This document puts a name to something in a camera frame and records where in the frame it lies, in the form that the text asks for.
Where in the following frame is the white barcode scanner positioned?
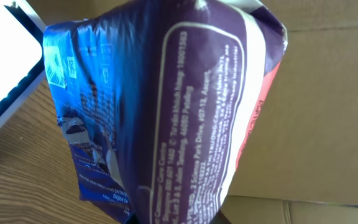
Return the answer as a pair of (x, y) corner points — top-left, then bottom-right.
(0, 0), (46, 129)

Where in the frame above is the red purple liner pack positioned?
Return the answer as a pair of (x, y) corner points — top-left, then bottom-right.
(43, 0), (288, 223)

